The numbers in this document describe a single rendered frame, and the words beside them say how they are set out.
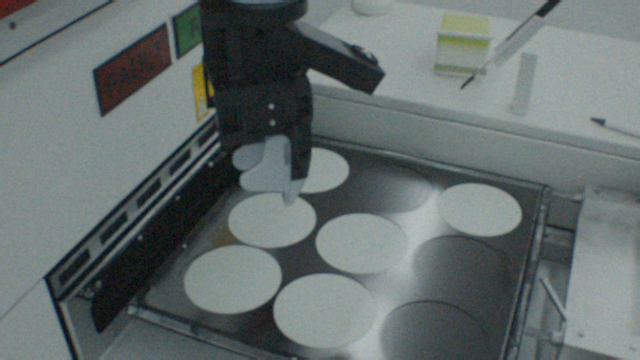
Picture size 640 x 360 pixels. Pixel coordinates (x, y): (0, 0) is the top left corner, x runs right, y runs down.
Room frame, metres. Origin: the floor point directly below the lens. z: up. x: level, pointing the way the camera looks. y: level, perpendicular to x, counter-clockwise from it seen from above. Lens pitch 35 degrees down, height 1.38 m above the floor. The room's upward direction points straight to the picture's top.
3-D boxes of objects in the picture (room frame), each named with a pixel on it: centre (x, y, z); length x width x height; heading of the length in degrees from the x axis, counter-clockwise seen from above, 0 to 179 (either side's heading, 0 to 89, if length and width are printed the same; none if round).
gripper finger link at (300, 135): (0.50, 0.02, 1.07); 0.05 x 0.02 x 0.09; 17
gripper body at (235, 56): (0.51, 0.05, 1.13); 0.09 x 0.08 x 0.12; 107
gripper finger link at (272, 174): (0.50, 0.04, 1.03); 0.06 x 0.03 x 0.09; 107
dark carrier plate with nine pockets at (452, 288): (0.56, -0.05, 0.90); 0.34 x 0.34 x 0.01; 68
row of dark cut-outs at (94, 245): (0.62, 0.16, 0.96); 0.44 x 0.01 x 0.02; 158
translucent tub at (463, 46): (0.86, -0.20, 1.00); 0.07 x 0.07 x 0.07; 77
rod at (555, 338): (0.42, -0.21, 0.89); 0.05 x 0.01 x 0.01; 68
